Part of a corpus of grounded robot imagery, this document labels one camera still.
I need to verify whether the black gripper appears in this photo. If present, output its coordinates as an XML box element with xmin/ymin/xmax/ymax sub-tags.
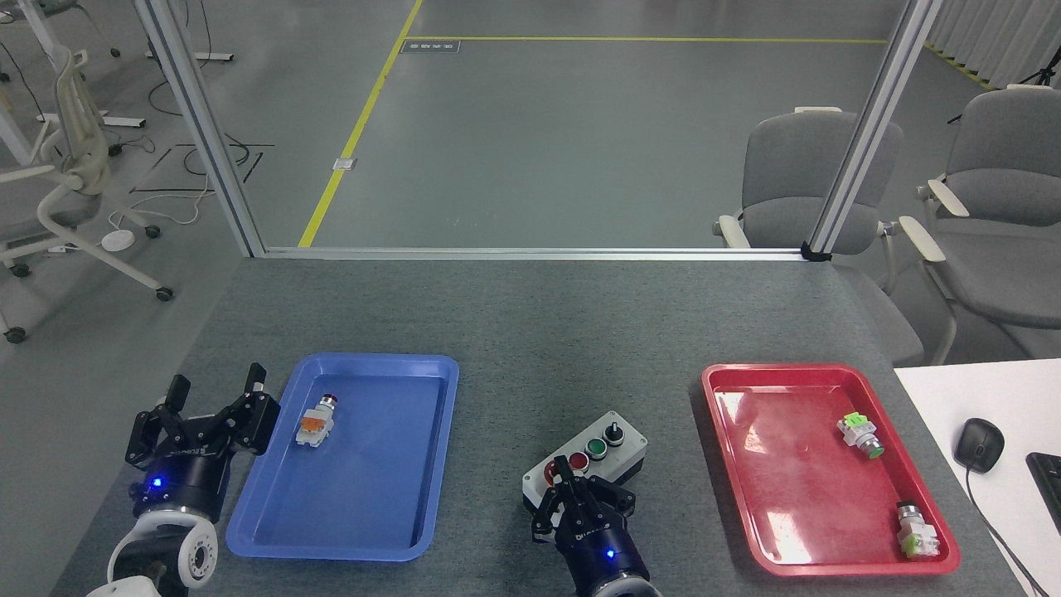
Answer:
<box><xmin>530</xmin><ymin>454</ymin><xmax>652</xmax><ymax>595</ymax></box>
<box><xmin>124</xmin><ymin>362</ymin><xmax>283</xmax><ymax>525</ymax></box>

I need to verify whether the grey control box with buttons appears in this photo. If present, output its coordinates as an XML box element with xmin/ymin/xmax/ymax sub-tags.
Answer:
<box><xmin>521</xmin><ymin>410</ymin><xmax>649</xmax><ymax>512</ymax></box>

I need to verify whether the red push button orange block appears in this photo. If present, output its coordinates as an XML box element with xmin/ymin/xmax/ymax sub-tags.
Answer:
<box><xmin>295</xmin><ymin>394</ymin><xmax>339</xmax><ymax>449</ymax></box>

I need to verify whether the silver push button green block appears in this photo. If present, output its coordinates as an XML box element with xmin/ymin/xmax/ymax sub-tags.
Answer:
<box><xmin>895</xmin><ymin>500</ymin><xmax>942</xmax><ymax>560</ymax></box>

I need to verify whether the blue plastic tray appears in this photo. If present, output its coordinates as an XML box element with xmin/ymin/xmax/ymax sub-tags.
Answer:
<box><xmin>225</xmin><ymin>352</ymin><xmax>461</xmax><ymax>563</ymax></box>

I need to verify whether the red plastic tray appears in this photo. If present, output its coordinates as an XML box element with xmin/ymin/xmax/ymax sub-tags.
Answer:
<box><xmin>700</xmin><ymin>362</ymin><xmax>962</xmax><ymax>577</ymax></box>

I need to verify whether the white mesh office chair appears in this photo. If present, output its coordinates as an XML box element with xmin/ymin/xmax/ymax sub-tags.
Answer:
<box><xmin>0</xmin><ymin>46</ymin><xmax>176</xmax><ymax>346</ymax></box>

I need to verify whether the white desk foot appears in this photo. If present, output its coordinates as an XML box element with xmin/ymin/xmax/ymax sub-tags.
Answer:
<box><xmin>144</xmin><ymin>48</ymin><xmax>235</xmax><ymax>64</ymax></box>
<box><xmin>36</xmin><ymin>114</ymin><xmax>148</xmax><ymax>129</ymax></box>

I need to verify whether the black computer mouse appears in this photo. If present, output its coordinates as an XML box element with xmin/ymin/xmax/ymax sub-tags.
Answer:
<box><xmin>953</xmin><ymin>417</ymin><xmax>1006</xmax><ymax>475</ymax></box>

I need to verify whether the white desk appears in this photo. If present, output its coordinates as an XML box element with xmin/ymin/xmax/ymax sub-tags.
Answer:
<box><xmin>893</xmin><ymin>357</ymin><xmax>1061</xmax><ymax>597</ymax></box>

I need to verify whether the black keyboard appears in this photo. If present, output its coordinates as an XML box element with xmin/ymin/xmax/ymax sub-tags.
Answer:
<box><xmin>1025</xmin><ymin>452</ymin><xmax>1061</xmax><ymax>533</ymax></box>

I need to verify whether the grey armchair beside desk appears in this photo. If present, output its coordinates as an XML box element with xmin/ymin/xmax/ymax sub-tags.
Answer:
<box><xmin>899</xmin><ymin>83</ymin><xmax>1061</xmax><ymax>359</ymax></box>

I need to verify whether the black tripod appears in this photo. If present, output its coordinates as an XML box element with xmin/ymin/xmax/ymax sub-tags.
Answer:
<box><xmin>947</xmin><ymin>48</ymin><xmax>1061</xmax><ymax>125</ymax></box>

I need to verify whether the white floor cable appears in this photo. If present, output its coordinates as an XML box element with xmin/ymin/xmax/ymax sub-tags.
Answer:
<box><xmin>108</xmin><ymin>170</ymin><xmax>218</xmax><ymax>235</ymax></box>

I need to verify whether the silver frame rail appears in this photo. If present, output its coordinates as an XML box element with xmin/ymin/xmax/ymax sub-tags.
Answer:
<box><xmin>263</xmin><ymin>245</ymin><xmax>810</xmax><ymax>263</ymax></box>

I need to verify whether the black floor cable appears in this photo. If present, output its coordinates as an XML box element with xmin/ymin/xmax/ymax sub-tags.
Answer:
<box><xmin>148</xmin><ymin>0</ymin><xmax>276</xmax><ymax>185</ymax></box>

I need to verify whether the silver frame post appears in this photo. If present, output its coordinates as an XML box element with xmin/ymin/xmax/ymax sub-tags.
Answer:
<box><xmin>801</xmin><ymin>0</ymin><xmax>945</xmax><ymax>263</ymax></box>
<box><xmin>132</xmin><ymin>0</ymin><xmax>267</xmax><ymax>259</ymax></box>

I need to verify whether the grey armchair behind post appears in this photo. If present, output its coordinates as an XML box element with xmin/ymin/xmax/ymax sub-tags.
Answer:
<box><xmin>714</xmin><ymin>105</ymin><xmax>926</xmax><ymax>366</ymax></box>

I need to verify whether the black mouse cable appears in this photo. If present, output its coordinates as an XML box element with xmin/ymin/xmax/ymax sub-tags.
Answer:
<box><xmin>965</xmin><ymin>468</ymin><xmax>1050</xmax><ymax>597</ymax></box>

